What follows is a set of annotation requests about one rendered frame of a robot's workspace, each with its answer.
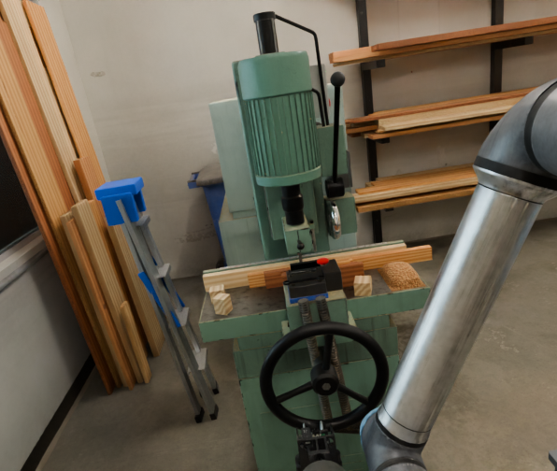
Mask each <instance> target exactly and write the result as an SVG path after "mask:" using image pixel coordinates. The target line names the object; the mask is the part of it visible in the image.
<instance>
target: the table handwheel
mask: <svg viewBox="0 0 557 471"><path fill-rule="evenodd" d="M316 335H325V346H320V347H318V349H319V354H320V356H319V357H318V358H316V359H315V361H314V362H313V365H314V367H313V368H312V369H311V371H310V378H311V381H309V382H307V383H305V384H303V385H301V386H299V387H297V388H295V389H293V390H291V391H288V392H286V393H283V394H281V395H278V396H276V395H275V393H274V390H273V385H272V377H273V372H274V369H275V366H276V364H277V362H278V360H279V358H280V357H281V356H282V355H283V354H284V352H285V351H286V350H288V349H289V348H290V347H292V346H293V345H294V344H296V343H298V342H300V341H302V340H304V339H307V338H310V337H313V336H316ZM334 335H341V336H344V337H348V338H350V339H353V340H355V341H357V342H358V343H360V344H361V345H363V346H364V347H365V348H366V349H367V350H368V351H369V353H370V354H371V356H372V357H373V359H374V362H375V365H376V370H377V376H376V382H375V385H374V388H373V390H372V392H371V393H370V394H369V396H368V397H365V396H363V395H361V394H359V393H357V392H355V391H353V390H352V389H350V388H348V387H346V386H345V385H343V384H341V383H339V379H338V376H337V372H336V369H335V368H334V366H333V365H331V364H330V362H331V351H332V345H333V338H334ZM388 383H389V365H388V361H387V358H386V355H385V353H384V351H383V349H382V348H381V346H380V345H379V343H378V342H377V341H376V340H375V339H374V338H373V337H372V336H371V335H369V334H368V333H367V332H365V331H364V330H362V329H360V328H358V327H356V326H353V325H350V324H347V323H344V322H338V321H319V322H313V323H310V324H306V325H303V326H301V327H298V328H296V329H294V330H292V331H290V332H289V333H288V334H286V335H285V336H283V337H282V338H281V339H280V340H279V341H277V342H276V343H275V345H274V346H273V347H272V348H271V349H270V351H269V352H268V353H267V354H266V356H265V358H264V362H263V365H262V368H261V373H260V388H261V393H262V397H263V399H264V402H265V403H266V405H267V407H268V408H269V409H270V411H271V412H272V413H273V414H274V415H275V416H276V417H277V418H278V419H279V420H281V421H283V422H284V423H286V424H288V425H290V426H292V427H293V428H297V429H299V430H301V428H303V424H305V426H306V427H310V431H311V432H312V430H313V429H315V430H316V429H317V423H318V422H319V421H323V422H324V425H325V427H326V429H327V430H328V433H329V432H331V430H330V423H331V424H332V427H333V431H339V430H342V429H345V428H348V427H351V426H352V425H354V424H356V423H358V422H359V421H362V420H363V419H364V417H365V415H366V414H368V413H369V412H370V411H371V410H373V409H375V408H376V407H377V406H378V404H379V403H380V401H381V400H382V398H383V396H384V394H385V393H386V390H387V387H388ZM312 389H313V391H314V392H315V393H316V394H318V395H321V396H328V395H331V394H333V393H335V392H336V391H339V392H341V393H344V394H345V395H347V396H349V397H351V398H353V399H355V400H357V401H358V402H360V403H362V404H361V405H359V406H358V407H357V408H355V409H354V410H353V411H351V412H349V413H347V414H345V415H342V416H340V417H336V418H332V419H327V420H312V419H307V418H303V417H300V416H298V415H295V414H293V413H292V412H291V411H289V410H288V409H287V408H285V407H284V406H283V405H282V404H281V403H282V402H284V401H286V400H289V399H291V398H293V397H295V396H296V395H299V394H301V393H305V392H307V391H310V390H312Z"/></svg>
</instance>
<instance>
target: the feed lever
mask: <svg viewBox="0 0 557 471"><path fill-rule="evenodd" d="M330 81H331V84H332V85H333V86H335V105H334V148H333V177H332V178H327V179H326V181H325V190H326V195H327V197H328V198H334V197H339V196H344V194H345V188H344V182H343V179H342V177H337V161H338V135H339V108H340V86H342V85H343V84H344V82H345V75H344V74H343V73H342V72H340V71H336V72H334V73H333V74H332V76H331V77H330Z"/></svg>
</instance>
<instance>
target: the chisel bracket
mask: <svg viewBox="0 0 557 471"><path fill-rule="evenodd" d="M304 219H305V221H304V222H303V223H301V224H297V225H288V224H287V223H286V218H285V217H282V225H283V231H284V237H285V242H286V247H287V251H288V254H295V253H301V252H308V251H313V247H312V244H313V240H312V239H311V234H312V231H311V230H310V227H309V225H308V222H307V218H306V215H305V214H304ZM297 240H301V243H303V244H304V245H305V247H304V249H303V250H299V249H298V248H297V244H298V243H297Z"/></svg>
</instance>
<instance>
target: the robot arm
mask: <svg viewBox="0 0 557 471"><path fill-rule="evenodd" d="M473 168H474V171H475V173H476V175H477V177H478V184H477V186H476V189H475V190H474V192H473V195H472V197H471V199H470V202H469V204H468V206H467V208H466V211H465V213H464V216H463V218H462V220H461V223H460V225H459V227H458V229H457V232H456V234H455V236H454V238H453V240H452V242H451V245H450V248H449V250H448V253H447V255H446V257H445V260H444V262H443V264H442V266H441V268H440V270H439V272H438V275H437V277H436V281H435V283H434V285H433V288H432V290H431V291H430V294H429V296H428V298H427V300H426V303H425V305H424V307H423V310H422V312H421V315H420V317H419V319H418V321H417V324H416V326H415V328H414V331H413V333H412V335H411V338H410V339H409V341H408V343H407V347H406V349H405V352H404V354H403V356H402V359H401V361H400V363H399V365H398V367H397V369H396V371H395V374H394V376H393V380H392V382H391V384H390V386H389V389H388V391H387V392H386V395H385V397H384V399H383V402H382V404H380V405H379V407H377V408H375V409H373V410H371V411H370V412H369V413H368V414H366V415H365V417H364V419H363V421H362V423H361V427H360V436H361V445H362V449H363V451H364V455H365V458H366V462H367V465H368V469H369V471H427V469H426V467H425V464H424V462H423V459H422V457H421V452H422V451H423V449H424V447H425V445H426V443H427V440H428V438H429V436H430V432H431V430H432V428H433V426H434V424H435V422H436V419H437V417H438V415H439V412H440V410H441V408H442V407H443V405H444V403H445V401H446V399H447V397H448V395H449V393H450V390H451V388H452V386H453V384H454V382H455V380H456V379H457V377H458V375H459V373H460V371H461V369H462V367H463V365H464V362H465V360H466V358H467V356H468V354H469V352H470V350H471V349H472V347H473V345H474V343H475V341H476V339H477V337H478V334H479V332H480V330H481V328H482V326H483V324H484V322H485V321H486V319H487V317H488V315H489V313H490V311H491V309H492V307H493V304H494V302H495V300H496V298H497V296H498V294H499V293H500V291H501V288H502V286H503V284H504V282H505V280H506V278H507V275H508V273H509V271H510V269H511V267H512V265H513V264H514V262H515V260H516V258H517V256H518V254H519V252H520V250H521V247H522V245H523V243H524V241H525V239H526V237H527V236H528V234H529V232H530V230H531V228H532V226H533V224H534V222H535V220H536V217H537V215H538V213H539V211H540V209H541V208H542V206H543V204H544V203H545V202H546V201H548V200H550V199H552V198H554V197H557V78H555V79H553V80H550V81H548V82H546V83H544V84H542V85H540V86H539V87H537V88H535V89H534V90H532V91H531V92H530V93H528V94H526V95H525V96H524V97H523V98H522V99H521V100H520V101H519V102H518V103H517V104H515V105H514V106H513V107H512V108H511V109H510V110H509V111H508V112H507V113H506V114H505V115H504V116H503V118H502V119H501V120H500V121H499V122H498V123H497V124H496V125H495V126H494V128H493V129H492V130H491V131H490V133H489V134H488V136H487V137H486V139H485V141H484V142H483V144H482V146H481V148H480V149H479V151H478V155H477V157H476V160H475V162H474V164H473ZM320 429H321V432H320V430H319V429H316V430H315V429H313V430H312V433H311V431H310V427H306V426H305V424H303V428H301V431H302V434H301V435H299V436H298V430H297V428H296V436H297V444H298V451H299V454H297V455H296V456H295V464H296V471H345V470H344V468H343V467H342V461H341V456H340V451H339V450H337V449H336V439H335V434H334V431H333V427H332V424H331V423H330V430H331V434H330V435H328V430H327V429H323V425H322V422H321V421H320ZM329 438H332V439H333V442H331V443H330V439H329Z"/></svg>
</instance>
